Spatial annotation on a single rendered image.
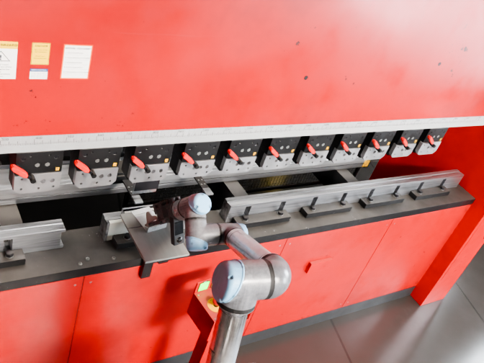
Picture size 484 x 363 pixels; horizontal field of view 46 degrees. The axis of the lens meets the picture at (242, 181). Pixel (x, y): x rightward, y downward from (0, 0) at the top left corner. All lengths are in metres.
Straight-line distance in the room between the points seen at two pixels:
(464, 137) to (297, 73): 1.74
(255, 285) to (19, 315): 1.02
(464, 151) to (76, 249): 2.42
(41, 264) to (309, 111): 1.19
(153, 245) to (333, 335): 1.70
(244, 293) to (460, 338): 2.69
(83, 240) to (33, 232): 0.22
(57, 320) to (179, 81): 1.06
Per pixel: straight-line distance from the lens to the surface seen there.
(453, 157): 3.76
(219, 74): 2.00
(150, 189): 2.22
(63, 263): 2.20
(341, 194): 2.91
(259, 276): 1.58
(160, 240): 2.17
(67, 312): 2.36
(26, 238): 2.17
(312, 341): 3.46
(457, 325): 4.17
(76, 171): 2.00
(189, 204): 1.92
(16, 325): 2.33
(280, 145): 2.38
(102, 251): 2.26
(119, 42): 1.78
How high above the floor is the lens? 2.45
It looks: 34 degrees down
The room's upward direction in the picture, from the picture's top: 20 degrees clockwise
